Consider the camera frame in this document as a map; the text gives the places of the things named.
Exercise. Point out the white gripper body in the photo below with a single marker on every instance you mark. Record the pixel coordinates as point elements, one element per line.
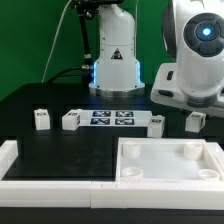
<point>165,91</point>

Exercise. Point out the white square tabletop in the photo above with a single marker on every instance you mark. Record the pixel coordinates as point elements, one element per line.
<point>148,159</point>

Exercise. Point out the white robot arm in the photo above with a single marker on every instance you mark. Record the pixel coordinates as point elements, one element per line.
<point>193,35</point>

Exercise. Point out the white U-shaped fence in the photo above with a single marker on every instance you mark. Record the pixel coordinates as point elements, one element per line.
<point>197,194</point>

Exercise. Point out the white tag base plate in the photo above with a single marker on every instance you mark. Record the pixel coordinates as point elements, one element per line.
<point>115,118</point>

